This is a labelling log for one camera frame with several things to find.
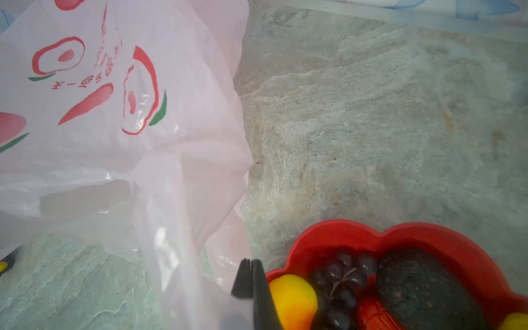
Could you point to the dark avocado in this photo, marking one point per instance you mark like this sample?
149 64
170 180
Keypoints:
419 292

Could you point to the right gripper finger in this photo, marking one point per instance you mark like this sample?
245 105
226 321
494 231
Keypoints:
251 284

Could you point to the orange red chili pepper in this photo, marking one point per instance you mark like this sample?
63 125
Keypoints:
372 315

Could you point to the pink plastic bag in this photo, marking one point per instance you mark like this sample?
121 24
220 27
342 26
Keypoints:
121 127

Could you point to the dark purple grape bunch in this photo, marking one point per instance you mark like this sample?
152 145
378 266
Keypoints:
338 285

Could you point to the red flower-shaped plate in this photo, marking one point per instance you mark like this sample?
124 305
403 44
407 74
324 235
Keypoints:
475 269

